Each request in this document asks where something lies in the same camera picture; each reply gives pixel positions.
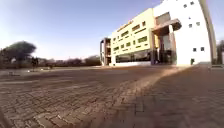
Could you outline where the dark round tree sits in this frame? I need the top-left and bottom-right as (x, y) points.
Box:
(0, 40), (37, 64)

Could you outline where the brown brick paving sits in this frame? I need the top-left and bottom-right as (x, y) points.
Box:
(0, 64), (224, 128)

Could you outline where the row of distant bushes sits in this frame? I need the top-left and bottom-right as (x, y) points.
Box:
(37, 55), (102, 67)

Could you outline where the yellow and white building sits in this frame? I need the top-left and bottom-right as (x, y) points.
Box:
(99, 0), (218, 67)

